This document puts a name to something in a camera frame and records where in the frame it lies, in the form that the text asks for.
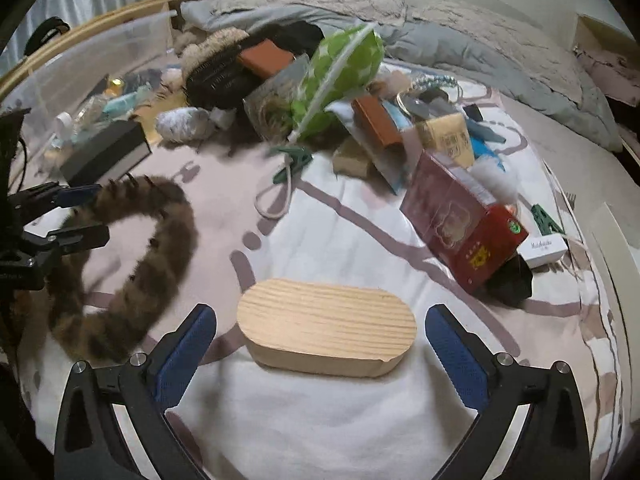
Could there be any red gift box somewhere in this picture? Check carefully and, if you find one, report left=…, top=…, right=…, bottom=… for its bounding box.
left=400, top=150, right=530, bottom=295

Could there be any green clothespin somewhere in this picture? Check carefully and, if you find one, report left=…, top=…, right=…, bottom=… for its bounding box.
left=530, top=203, right=566, bottom=236
left=272, top=146, right=313, bottom=188

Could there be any white fluffy pompom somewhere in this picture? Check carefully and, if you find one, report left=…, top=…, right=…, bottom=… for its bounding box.
left=470, top=162, right=521, bottom=206

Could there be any small wooden block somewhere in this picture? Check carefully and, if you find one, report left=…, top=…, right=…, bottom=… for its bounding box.
left=332, top=137, right=376, bottom=178

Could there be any pale blue bead string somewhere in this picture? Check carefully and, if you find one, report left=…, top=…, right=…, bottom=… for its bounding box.
left=410, top=74, right=463, bottom=101

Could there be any small white box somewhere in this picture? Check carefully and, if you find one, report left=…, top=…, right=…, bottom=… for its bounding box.
left=516, top=235, right=569, bottom=269

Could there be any blue plastic piece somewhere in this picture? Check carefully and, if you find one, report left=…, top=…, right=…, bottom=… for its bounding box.
left=470, top=125, right=506, bottom=166

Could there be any clear plastic storage bin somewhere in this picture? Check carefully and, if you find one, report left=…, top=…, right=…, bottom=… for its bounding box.
left=0, top=10, right=173, bottom=161

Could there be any black book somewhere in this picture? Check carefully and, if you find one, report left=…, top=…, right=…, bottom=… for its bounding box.
left=59, top=120, right=152, bottom=187

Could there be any white cardboard sheet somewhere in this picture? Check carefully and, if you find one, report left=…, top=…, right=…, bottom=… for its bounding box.
left=590, top=202, right=640, bottom=321

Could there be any black curved headband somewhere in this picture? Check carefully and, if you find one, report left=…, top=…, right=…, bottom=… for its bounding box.
left=22, top=16, right=73, bottom=56

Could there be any white cord loop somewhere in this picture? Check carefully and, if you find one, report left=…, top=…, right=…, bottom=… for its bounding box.
left=255, top=157, right=296, bottom=219

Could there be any oval wooden box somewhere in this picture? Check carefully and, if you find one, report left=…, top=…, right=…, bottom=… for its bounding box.
left=236, top=278, right=418, bottom=377

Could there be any green dotted pouch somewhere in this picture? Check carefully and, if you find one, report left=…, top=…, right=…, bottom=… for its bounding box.
left=291, top=24, right=386, bottom=142

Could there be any black shaggy cloth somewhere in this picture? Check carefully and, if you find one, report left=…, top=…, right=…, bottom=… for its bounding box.
left=250, top=21, right=323, bottom=53

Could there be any clear bag of twine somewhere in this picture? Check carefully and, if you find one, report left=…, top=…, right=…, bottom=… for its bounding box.
left=243, top=55, right=313, bottom=142

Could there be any grey duvet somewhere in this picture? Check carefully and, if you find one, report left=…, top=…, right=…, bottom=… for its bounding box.
left=180, top=0, right=623, bottom=153

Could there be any low wooden shelf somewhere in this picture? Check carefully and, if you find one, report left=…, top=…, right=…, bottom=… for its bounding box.
left=0, top=0, right=211, bottom=106

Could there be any cream pompom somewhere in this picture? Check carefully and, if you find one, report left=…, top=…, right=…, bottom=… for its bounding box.
left=160, top=67, right=188, bottom=92

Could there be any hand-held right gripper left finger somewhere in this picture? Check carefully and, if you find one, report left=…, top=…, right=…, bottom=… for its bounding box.
left=54, top=304, right=217, bottom=480

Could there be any yellow paper box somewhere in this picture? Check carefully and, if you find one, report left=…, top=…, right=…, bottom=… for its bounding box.
left=415, top=112, right=476, bottom=168

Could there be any brown furry headband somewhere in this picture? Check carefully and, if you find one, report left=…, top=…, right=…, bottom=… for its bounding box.
left=47, top=174, right=197, bottom=363

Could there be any cardboard box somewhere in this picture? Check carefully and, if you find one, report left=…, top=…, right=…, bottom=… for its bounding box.
left=572, top=12, right=640, bottom=91

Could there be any beige fleece hat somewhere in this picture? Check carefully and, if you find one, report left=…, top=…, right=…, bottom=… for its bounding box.
left=180, top=27, right=249, bottom=73

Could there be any black knit hat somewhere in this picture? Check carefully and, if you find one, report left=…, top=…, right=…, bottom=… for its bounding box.
left=182, top=42, right=251, bottom=110

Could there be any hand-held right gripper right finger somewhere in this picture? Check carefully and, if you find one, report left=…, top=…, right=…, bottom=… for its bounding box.
left=424, top=304, right=592, bottom=480

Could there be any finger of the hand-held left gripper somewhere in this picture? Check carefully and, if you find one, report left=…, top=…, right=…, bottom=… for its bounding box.
left=7, top=183, right=105, bottom=221
left=22, top=224, right=110, bottom=261

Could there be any white crocheted ball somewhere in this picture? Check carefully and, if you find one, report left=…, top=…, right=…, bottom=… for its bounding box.
left=156, top=107, right=211, bottom=143

